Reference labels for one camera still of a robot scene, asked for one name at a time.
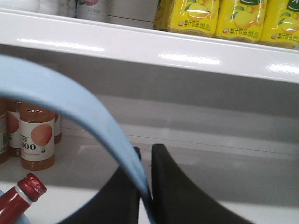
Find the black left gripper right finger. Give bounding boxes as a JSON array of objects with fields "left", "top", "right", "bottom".
[{"left": 151, "top": 144, "right": 250, "bottom": 224}]

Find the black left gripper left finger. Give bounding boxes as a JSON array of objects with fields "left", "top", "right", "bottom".
[{"left": 57, "top": 146, "right": 142, "bottom": 224}]

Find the red coca-cola aluminium bottle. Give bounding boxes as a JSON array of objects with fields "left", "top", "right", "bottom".
[{"left": 0, "top": 173, "right": 47, "bottom": 224}]

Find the light blue plastic basket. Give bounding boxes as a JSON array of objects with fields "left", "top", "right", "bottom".
[{"left": 0, "top": 55, "right": 156, "bottom": 224}]

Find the orange C100 juice bottle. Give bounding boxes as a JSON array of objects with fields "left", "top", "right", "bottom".
[
  {"left": 6, "top": 99, "right": 21, "bottom": 157},
  {"left": 0, "top": 98, "right": 8, "bottom": 164},
  {"left": 20, "top": 103, "right": 55, "bottom": 171}
]

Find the yellow pear drink bottle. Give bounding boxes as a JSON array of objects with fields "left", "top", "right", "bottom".
[
  {"left": 153, "top": 0, "right": 220, "bottom": 37},
  {"left": 259, "top": 0, "right": 299, "bottom": 49},
  {"left": 214, "top": 0, "right": 267, "bottom": 43}
]

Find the white peach drink bottle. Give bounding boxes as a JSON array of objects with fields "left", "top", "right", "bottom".
[{"left": 76, "top": 0, "right": 108, "bottom": 22}]

